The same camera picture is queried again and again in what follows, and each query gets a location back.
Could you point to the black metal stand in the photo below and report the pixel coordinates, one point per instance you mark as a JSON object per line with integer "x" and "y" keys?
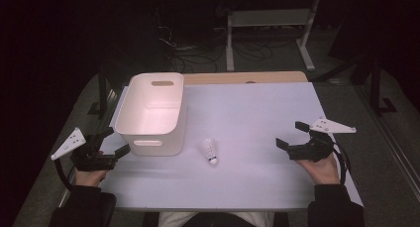
{"x": 376, "y": 88}
{"x": 103, "y": 91}

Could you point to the white feather shuttlecock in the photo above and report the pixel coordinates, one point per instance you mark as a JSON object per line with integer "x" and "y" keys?
{"x": 209, "y": 151}

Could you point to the white table cover sheet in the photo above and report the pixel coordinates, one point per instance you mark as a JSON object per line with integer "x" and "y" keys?
{"x": 251, "y": 128}

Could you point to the person's left hand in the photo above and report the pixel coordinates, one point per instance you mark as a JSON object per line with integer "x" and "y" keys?
{"x": 88, "y": 177}

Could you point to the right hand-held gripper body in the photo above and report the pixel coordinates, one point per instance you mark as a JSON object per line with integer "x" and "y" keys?
{"x": 313, "y": 149}

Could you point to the person's right hand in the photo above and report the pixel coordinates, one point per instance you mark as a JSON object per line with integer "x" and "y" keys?
{"x": 322, "y": 170}

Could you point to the white metal desk frame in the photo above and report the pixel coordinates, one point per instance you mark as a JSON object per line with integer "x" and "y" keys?
{"x": 269, "y": 19}

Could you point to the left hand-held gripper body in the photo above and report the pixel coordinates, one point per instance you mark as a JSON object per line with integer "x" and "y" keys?
{"x": 90, "y": 159}

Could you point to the white plastic storage bin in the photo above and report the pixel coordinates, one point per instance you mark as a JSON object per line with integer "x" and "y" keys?
{"x": 150, "y": 114}

